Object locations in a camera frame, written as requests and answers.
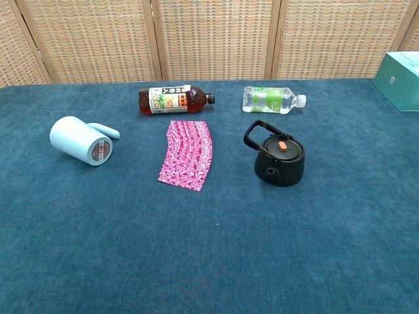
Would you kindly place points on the brown tea bottle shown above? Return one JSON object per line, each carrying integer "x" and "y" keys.
{"x": 170, "y": 100}

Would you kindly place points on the black teapot lid orange knob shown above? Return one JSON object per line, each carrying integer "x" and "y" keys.
{"x": 289, "y": 152}

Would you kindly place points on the black teapot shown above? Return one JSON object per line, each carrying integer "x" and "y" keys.
{"x": 281, "y": 171}

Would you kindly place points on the pink patterned cloth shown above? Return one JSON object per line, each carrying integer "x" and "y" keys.
{"x": 188, "y": 157}

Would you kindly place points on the blue tablecloth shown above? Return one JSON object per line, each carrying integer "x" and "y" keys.
{"x": 209, "y": 235}

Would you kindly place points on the woven folding screen panel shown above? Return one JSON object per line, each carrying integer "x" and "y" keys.
{"x": 413, "y": 39}
{"x": 16, "y": 49}
{"x": 91, "y": 39}
{"x": 337, "y": 39}
{"x": 212, "y": 39}

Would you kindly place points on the light blue plastic mug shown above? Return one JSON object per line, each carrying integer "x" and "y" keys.
{"x": 73, "y": 137}

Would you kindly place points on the teal cardboard box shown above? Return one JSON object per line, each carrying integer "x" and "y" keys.
{"x": 401, "y": 85}

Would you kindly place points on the clear water bottle green label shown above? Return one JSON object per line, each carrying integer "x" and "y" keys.
{"x": 268, "y": 99}

